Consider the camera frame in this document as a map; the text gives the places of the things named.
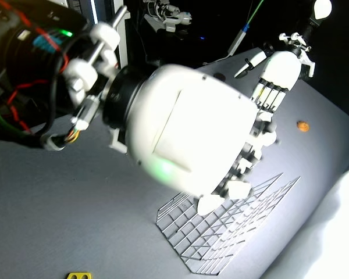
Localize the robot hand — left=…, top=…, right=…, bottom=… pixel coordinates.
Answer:
left=124, top=63, right=280, bottom=216
left=234, top=48, right=302, bottom=113

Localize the orange ribbed toy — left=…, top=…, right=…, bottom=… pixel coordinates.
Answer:
left=296, top=119, right=310, bottom=133

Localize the black curtain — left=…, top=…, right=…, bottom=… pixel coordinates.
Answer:
left=127, top=0, right=349, bottom=123

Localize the white background robot device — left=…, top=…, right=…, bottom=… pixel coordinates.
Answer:
left=142, top=0, right=193, bottom=33

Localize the grey table cloth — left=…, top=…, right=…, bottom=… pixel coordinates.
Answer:
left=0, top=48, right=349, bottom=279

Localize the white backdrop sheet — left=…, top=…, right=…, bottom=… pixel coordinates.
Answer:
left=261, top=164, right=349, bottom=279

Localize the yellow block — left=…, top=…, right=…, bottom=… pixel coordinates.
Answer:
left=66, top=271, right=93, bottom=279

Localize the white cable connector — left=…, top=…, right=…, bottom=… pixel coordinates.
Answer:
left=227, top=24, right=250, bottom=56

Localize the green cable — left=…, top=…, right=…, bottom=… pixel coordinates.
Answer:
left=245, top=0, right=265, bottom=27

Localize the silver wire dish rack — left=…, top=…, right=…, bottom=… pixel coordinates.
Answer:
left=155, top=173, right=302, bottom=276

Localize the white frame post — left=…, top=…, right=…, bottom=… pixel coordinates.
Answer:
left=113, top=5, right=132, bottom=69

